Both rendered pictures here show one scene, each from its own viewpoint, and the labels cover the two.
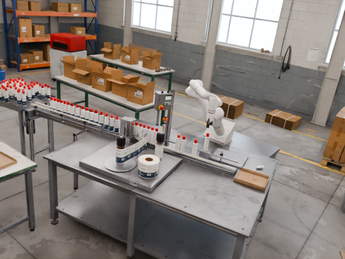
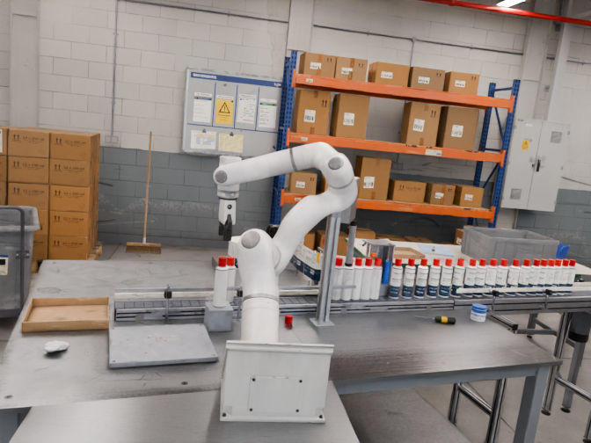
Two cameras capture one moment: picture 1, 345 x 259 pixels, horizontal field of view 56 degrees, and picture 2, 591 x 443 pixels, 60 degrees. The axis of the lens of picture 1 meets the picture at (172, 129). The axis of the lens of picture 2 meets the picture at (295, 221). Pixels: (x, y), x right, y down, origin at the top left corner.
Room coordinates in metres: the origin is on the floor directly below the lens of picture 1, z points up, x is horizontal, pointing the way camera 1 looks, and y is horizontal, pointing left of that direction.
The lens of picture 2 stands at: (4.80, -1.58, 1.66)
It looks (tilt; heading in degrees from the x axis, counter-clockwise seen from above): 10 degrees down; 135
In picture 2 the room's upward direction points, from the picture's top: 6 degrees clockwise
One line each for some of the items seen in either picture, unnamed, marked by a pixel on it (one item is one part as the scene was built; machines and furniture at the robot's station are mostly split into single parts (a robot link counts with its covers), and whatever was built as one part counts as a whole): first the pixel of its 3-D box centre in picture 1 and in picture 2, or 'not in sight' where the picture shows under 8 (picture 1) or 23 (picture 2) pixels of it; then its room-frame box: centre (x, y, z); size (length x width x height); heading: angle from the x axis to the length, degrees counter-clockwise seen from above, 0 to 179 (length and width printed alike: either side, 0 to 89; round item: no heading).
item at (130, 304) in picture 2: (164, 149); (301, 304); (3.23, 0.07, 0.86); 1.65 x 0.08 x 0.04; 66
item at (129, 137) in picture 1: (128, 129); (375, 267); (3.32, 0.49, 1.01); 0.14 x 0.13 x 0.26; 66
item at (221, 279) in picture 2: (206, 142); (221, 281); (3.20, -0.38, 1.02); 0.05 x 0.05 x 0.20
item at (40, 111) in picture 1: (66, 145); (521, 361); (3.80, 1.36, 0.47); 1.17 x 0.38 x 0.94; 66
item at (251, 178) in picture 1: (251, 178); (69, 313); (2.83, -0.84, 0.85); 0.30 x 0.26 x 0.04; 66
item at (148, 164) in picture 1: (148, 166); (245, 252); (2.65, 0.18, 0.95); 0.20 x 0.20 x 0.14
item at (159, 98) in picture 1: (163, 100); (343, 198); (3.35, 0.13, 1.38); 0.17 x 0.10 x 0.19; 121
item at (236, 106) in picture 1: (226, 106); not in sight; (7.25, -1.20, 0.16); 0.65 x 0.54 x 0.32; 59
